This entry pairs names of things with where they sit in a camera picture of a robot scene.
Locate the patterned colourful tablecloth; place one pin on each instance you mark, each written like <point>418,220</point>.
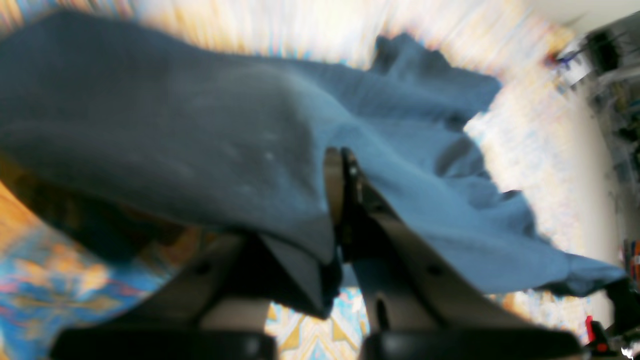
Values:
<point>533,138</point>

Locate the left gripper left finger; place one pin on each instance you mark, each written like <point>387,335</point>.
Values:
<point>227,288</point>

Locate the dark navy t-shirt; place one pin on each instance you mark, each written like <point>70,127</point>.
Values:
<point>135,117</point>

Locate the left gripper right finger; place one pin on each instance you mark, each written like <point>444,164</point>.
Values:
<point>406,285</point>

